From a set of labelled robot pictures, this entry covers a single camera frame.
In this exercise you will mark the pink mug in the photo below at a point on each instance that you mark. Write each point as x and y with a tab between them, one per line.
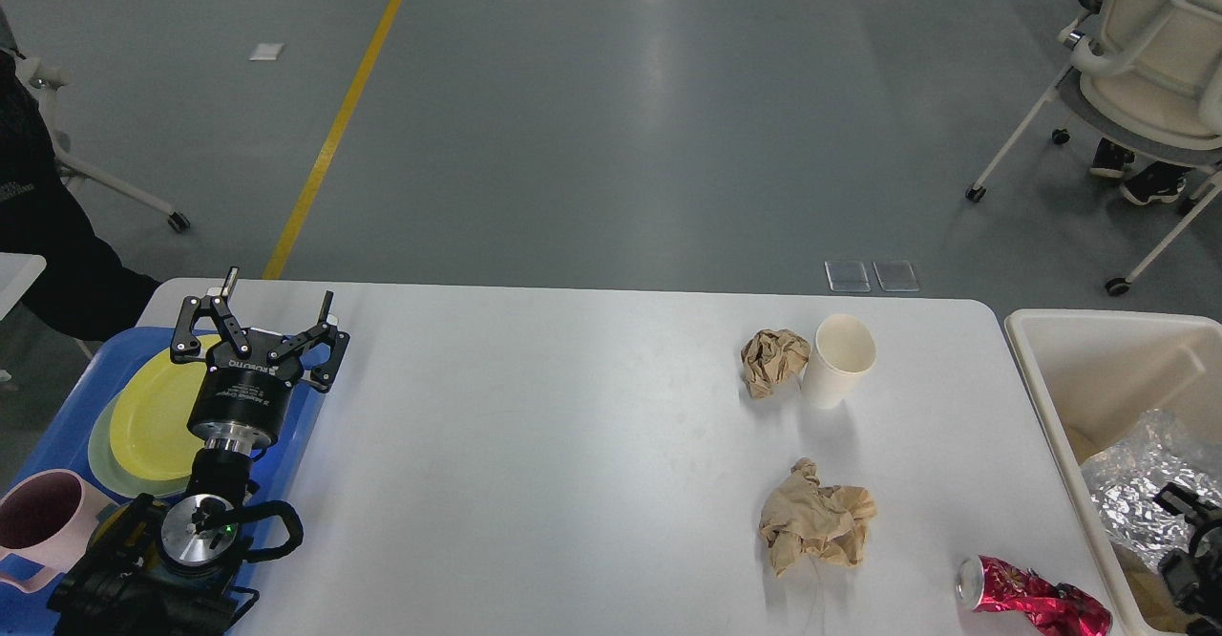
49	518

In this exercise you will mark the brown paper bag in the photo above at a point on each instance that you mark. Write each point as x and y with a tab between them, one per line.
1129	585

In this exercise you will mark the large brown paper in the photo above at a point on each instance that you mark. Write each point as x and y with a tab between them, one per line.
802	516

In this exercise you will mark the small crumpled brown paper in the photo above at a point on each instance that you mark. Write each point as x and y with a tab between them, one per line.
770	358

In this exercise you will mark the crushed red can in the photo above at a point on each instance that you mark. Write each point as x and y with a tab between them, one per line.
988	585

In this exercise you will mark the blue plastic tray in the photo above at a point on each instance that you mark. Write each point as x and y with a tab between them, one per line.
64	445

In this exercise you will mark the left clear floor plate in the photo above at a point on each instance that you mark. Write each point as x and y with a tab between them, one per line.
848	276

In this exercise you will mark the white side table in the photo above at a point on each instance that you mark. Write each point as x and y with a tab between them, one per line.
18	273

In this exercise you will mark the yellow plate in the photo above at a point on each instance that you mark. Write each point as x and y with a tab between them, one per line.
149	433

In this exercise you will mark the clear floor plate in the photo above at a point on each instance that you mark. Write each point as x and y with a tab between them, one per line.
896	275
848	276

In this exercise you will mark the white office chair left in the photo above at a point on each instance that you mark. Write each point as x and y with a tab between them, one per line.
46	81

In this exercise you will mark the white paper cup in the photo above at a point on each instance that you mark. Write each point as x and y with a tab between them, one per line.
842	352

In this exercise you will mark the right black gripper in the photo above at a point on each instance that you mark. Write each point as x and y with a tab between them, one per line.
1192	577

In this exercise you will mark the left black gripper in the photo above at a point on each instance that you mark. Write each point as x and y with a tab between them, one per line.
243	397

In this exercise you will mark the person in dark clothes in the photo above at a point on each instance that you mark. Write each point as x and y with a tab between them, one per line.
85	291

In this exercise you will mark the light green plate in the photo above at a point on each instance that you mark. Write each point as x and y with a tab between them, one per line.
108	473

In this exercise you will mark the right clear floor plate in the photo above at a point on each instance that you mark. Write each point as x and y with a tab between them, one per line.
896	275

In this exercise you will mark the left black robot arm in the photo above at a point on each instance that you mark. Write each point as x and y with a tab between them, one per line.
171	569

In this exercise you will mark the beige plastic bin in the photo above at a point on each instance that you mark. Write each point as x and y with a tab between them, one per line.
1098	371

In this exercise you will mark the seated person in pink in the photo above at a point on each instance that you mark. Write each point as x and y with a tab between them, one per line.
1154	78

